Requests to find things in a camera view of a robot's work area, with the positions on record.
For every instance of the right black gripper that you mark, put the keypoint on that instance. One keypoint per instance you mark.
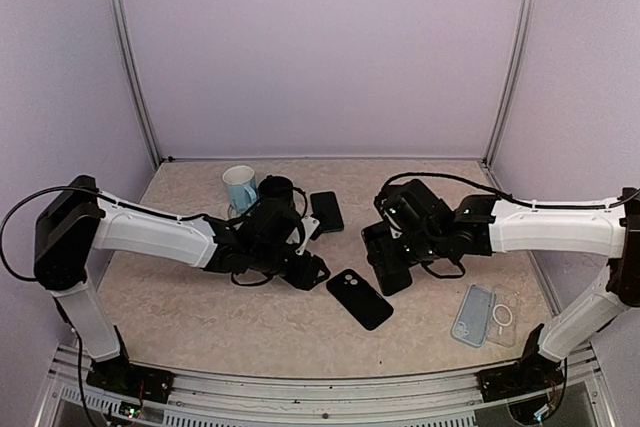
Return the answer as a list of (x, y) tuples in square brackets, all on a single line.
[(382, 249)]

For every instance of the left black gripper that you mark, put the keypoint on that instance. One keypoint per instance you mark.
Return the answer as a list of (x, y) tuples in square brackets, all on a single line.
[(302, 281)]

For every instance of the black phone pink edge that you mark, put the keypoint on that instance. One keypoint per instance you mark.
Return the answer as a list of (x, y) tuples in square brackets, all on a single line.
[(388, 285)]

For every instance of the black phone case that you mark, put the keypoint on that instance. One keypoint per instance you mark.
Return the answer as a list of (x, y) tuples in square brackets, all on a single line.
[(360, 299)]

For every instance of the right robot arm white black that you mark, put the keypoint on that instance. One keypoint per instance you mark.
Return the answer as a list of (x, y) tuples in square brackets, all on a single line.
[(419, 228)]

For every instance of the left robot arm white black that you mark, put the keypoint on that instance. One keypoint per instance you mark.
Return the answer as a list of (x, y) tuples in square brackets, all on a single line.
[(270, 238)]

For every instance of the black phone upper middle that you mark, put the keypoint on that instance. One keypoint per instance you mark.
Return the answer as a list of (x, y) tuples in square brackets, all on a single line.
[(327, 211)]

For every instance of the light blue phone case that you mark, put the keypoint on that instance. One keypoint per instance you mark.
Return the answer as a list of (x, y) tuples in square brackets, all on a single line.
[(472, 321)]

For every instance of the clear magsafe phone case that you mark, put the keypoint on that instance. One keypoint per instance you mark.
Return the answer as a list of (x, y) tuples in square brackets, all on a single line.
[(503, 321)]

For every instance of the dark green ceramic mug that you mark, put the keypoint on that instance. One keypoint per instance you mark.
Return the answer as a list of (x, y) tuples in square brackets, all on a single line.
[(277, 189)]

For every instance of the white grey ringed plate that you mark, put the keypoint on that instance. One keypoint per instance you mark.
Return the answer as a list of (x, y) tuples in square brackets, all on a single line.
[(228, 212)]

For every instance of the light blue ceramic mug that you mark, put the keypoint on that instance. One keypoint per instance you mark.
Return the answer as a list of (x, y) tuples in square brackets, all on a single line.
[(240, 183)]

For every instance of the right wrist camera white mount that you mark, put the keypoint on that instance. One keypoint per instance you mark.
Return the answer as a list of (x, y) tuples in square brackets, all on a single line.
[(393, 227)]

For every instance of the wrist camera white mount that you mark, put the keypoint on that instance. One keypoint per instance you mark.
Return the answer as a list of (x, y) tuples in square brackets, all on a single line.
[(393, 227), (310, 225)]

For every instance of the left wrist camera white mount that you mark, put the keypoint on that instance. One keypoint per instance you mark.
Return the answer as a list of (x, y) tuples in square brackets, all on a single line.
[(310, 225)]

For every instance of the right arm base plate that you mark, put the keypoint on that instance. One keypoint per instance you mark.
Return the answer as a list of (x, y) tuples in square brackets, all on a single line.
[(515, 380)]

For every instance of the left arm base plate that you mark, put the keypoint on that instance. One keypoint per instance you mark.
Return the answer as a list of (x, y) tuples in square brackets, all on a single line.
[(131, 380)]

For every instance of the front aluminium rail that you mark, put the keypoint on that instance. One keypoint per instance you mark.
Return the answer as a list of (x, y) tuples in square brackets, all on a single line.
[(198, 399)]

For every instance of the right aluminium frame post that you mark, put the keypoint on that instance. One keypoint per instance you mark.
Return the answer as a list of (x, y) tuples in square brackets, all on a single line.
[(508, 91)]

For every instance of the aluminium frame post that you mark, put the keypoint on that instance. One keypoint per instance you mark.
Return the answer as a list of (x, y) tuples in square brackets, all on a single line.
[(508, 91), (134, 83)]

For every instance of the left aluminium frame post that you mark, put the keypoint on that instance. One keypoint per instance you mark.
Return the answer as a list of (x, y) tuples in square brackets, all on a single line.
[(134, 83)]

